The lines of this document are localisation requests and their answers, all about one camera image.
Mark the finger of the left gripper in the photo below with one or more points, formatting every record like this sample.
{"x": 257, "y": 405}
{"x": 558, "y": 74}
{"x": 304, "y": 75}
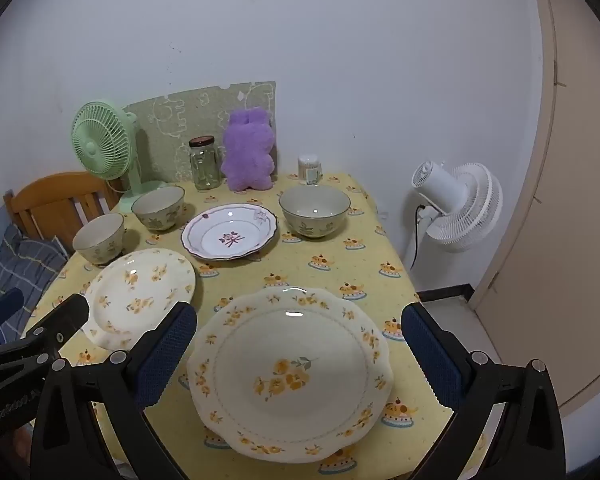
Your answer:
{"x": 57, "y": 327}
{"x": 10, "y": 303}

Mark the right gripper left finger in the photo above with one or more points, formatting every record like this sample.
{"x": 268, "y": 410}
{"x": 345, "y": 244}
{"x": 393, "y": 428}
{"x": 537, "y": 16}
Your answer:
{"x": 67, "y": 440}

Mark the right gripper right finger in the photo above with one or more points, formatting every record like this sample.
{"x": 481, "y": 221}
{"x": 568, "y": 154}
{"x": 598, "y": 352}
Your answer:
{"x": 528, "y": 442}

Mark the beaded yellow flower plate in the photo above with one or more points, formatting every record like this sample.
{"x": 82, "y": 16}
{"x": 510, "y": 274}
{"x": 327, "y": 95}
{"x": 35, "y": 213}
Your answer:
{"x": 133, "y": 294}

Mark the scalloped yellow flower plate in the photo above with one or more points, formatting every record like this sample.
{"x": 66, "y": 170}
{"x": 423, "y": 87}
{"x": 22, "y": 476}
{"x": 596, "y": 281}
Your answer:
{"x": 290, "y": 374}

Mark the red pattern white plate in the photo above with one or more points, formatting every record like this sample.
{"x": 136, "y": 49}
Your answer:
{"x": 229, "y": 232}

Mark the large floral ceramic bowl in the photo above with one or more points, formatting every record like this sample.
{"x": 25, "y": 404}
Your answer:
{"x": 314, "y": 211}

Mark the blue plaid cloth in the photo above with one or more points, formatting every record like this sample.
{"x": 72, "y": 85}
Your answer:
{"x": 30, "y": 266}

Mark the orange wooden chair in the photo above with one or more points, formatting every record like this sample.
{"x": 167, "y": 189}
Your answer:
{"x": 57, "y": 206}

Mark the beige door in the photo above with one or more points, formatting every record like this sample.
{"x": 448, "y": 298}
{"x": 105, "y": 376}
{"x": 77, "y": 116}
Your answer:
{"x": 540, "y": 297}

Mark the green desk fan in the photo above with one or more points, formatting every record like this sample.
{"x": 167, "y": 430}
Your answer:
{"x": 103, "y": 136}

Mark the glass jar black lid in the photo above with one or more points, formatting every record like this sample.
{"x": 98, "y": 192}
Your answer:
{"x": 204, "y": 160}

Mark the white standing fan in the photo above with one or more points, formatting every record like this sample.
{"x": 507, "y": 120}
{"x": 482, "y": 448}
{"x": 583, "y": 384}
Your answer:
{"x": 462, "y": 205}

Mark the purple plush toy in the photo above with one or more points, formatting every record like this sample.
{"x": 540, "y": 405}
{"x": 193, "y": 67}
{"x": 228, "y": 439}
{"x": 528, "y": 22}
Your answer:
{"x": 248, "y": 141}

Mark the yellow patterned tablecloth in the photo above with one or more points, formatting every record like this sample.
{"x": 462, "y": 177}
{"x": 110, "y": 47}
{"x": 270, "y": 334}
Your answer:
{"x": 358, "y": 264}

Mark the green cartoon mat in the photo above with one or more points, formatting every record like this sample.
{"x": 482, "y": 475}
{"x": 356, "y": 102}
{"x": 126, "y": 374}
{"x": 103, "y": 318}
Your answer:
{"x": 167, "y": 123}

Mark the cotton swab container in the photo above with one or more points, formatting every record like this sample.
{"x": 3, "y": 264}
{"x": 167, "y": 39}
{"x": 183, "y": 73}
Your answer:
{"x": 309, "y": 169}

